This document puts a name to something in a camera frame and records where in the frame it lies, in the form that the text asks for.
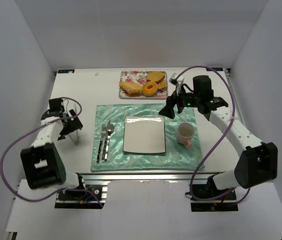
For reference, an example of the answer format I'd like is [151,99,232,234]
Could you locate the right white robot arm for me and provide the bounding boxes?
[159,73,278,201]

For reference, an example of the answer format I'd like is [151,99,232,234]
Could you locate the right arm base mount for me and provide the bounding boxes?
[184,183,239,213]

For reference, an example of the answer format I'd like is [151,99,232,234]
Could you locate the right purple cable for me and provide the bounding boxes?
[178,65,252,207]

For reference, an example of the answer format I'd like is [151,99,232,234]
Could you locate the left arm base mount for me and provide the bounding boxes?
[54,176,107,210]

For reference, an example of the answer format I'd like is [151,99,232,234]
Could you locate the aluminium frame rail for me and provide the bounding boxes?
[25,172,267,186]

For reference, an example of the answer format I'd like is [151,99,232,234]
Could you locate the metal spoon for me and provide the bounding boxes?
[104,123,115,162]

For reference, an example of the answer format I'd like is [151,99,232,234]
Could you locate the metal serving tongs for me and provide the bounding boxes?
[70,102,79,145]

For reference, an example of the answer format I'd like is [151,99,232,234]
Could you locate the fork with dark handle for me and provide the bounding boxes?
[96,123,106,164]

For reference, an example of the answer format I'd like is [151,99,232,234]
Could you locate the orange ring donut bread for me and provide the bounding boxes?
[142,81,158,97]

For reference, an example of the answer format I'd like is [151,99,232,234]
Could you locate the pink mug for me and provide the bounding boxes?
[176,122,196,148]

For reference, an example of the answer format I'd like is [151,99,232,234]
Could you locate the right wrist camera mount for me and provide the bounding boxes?
[169,72,185,96]

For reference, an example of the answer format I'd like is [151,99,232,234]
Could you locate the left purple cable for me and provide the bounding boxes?
[0,96,104,209]

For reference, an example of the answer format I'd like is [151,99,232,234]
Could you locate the long yellow bread loaf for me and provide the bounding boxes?
[119,81,143,95]

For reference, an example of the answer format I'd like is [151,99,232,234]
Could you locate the purple cable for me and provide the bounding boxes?
[0,96,104,209]
[178,65,252,207]

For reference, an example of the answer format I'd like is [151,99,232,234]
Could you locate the large brown bread slice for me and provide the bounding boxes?
[146,71,166,84]

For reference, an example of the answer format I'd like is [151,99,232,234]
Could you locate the floral rectangular tray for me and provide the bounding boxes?
[118,70,168,99]

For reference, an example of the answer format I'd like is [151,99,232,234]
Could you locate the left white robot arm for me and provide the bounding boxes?
[20,98,84,190]

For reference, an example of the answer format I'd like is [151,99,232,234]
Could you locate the small brown bread slice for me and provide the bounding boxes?
[157,80,167,91]

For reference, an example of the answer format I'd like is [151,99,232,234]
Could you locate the white square plate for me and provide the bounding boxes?
[123,116,166,155]

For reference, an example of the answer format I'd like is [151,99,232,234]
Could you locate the green satin placemat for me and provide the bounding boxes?
[90,103,203,172]

